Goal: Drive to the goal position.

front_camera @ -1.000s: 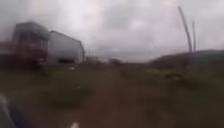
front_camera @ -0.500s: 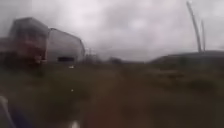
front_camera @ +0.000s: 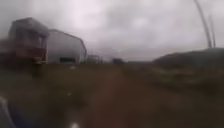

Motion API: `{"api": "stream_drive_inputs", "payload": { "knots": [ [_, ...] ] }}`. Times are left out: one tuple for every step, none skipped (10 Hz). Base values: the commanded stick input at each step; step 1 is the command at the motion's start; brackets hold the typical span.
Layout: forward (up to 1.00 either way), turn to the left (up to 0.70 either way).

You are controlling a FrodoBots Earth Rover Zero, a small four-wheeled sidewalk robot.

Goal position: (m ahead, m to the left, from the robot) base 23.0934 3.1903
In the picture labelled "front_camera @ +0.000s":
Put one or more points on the grey building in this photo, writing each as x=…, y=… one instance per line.
x=65, y=47

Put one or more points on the dark overgrown bank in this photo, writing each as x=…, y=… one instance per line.
x=196, y=58

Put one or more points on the red truck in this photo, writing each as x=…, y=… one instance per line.
x=28, y=41

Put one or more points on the leaning pole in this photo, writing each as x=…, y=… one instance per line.
x=204, y=23

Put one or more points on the upright pole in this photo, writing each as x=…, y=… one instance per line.
x=212, y=31

